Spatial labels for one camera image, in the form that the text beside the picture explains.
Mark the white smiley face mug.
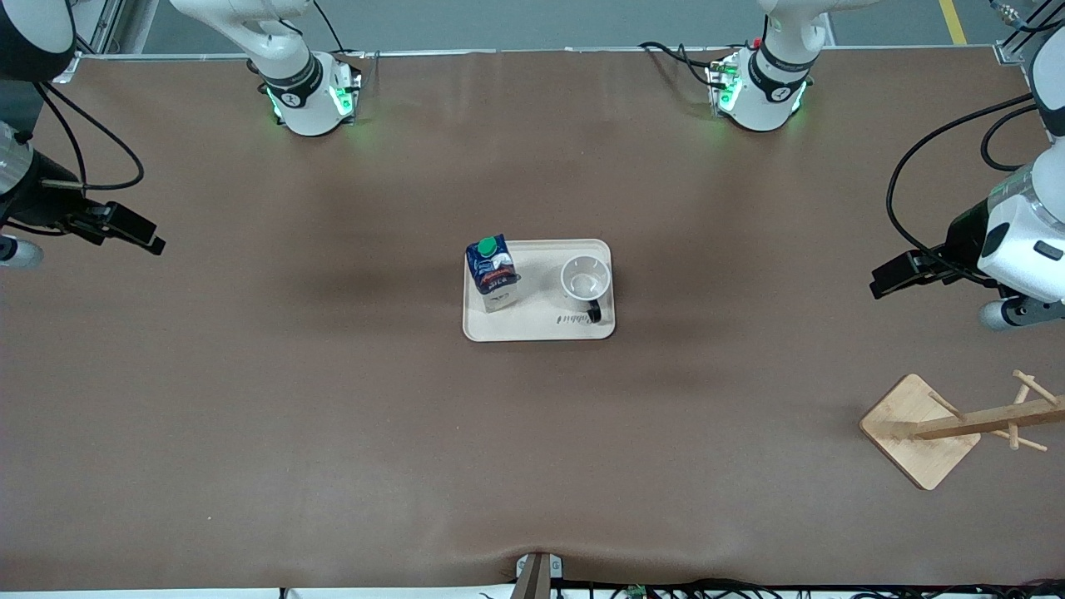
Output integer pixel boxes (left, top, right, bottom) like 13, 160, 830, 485
560, 255, 613, 324

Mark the blue Pascal milk carton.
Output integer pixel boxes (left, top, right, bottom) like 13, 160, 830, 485
465, 234, 523, 314

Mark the cream rectangular tray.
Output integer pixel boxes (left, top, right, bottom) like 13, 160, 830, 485
463, 240, 617, 343

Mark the wooden mug rack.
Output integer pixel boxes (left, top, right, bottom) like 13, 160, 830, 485
859, 369, 1065, 491

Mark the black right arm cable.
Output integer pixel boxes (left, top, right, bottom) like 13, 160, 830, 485
17, 79, 146, 238

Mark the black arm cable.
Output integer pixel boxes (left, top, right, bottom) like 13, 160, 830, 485
17, 79, 146, 238
885, 93, 1037, 288

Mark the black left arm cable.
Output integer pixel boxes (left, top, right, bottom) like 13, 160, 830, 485
885, 93, 1037, 288

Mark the aluminium frame profile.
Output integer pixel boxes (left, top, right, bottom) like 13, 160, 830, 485
71, 0, 159, 61
990, 0, 1065, 64

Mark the black right base cable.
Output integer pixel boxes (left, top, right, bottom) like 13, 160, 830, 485
312, 0, 379, 61

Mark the black base cable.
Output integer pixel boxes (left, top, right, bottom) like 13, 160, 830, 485
639, 42, 718, 88
312, 0, 379, 61

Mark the black left base cable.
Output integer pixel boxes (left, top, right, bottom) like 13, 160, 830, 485
639, 42, 718, 88

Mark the camera mount post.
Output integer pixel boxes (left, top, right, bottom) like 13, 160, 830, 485
514, 551, 564, 599

